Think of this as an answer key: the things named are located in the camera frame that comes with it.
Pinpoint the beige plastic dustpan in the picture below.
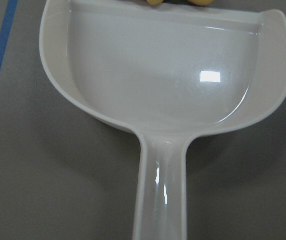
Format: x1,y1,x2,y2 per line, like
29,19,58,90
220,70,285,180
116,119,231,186
39,0,286,240

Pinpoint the brown toy potato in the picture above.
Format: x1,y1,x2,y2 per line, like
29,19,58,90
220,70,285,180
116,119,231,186
188,0,214,6

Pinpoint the tan toy ginger root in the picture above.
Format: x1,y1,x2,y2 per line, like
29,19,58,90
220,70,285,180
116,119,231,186
146,0,163,6

